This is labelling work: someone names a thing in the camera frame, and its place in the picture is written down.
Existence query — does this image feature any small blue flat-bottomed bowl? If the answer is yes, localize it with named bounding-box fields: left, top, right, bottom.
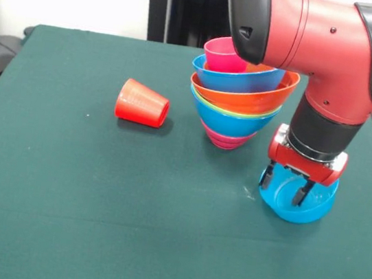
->
left=253, top=163, right=341, bottom=230

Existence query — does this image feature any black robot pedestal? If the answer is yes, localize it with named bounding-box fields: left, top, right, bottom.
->
left=137, top=0, right=241, bottom=54

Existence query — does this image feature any large blue plastic bowl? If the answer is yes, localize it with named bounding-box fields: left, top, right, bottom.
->
left=184, top=89, right=284, bottom=145
left=189, top=52, right=287, bottom=100

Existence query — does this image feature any red plastic cup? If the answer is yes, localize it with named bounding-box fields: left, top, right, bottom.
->
left=112, top=76, right=174, bottom=131

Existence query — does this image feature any green plastic bowl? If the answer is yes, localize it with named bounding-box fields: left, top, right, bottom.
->
left=189, top=90, right=283, bottom=123

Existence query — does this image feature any dark green tablecloth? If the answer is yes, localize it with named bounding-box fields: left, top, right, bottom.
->
left=0, top=18, right=372, bottom=279

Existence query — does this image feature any pink plastic cup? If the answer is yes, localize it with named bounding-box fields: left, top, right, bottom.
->
left=200, top=33, right=253, bottom=76

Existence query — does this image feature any large orange plastic bowl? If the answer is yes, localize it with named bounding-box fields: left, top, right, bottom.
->
left=186, top=56, right=301, bottom=120

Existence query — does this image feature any small orange flat-bottomed bowl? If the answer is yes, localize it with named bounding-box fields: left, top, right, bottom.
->
left=202, top=56, right=277, bottom=80

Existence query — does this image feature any pink plastic bowl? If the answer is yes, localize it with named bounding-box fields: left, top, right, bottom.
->
left=197, top=119, right=259, bottom=155

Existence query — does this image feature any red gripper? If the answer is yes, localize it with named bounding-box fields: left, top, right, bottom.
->
left=256, top=121, right=353, bottom=213

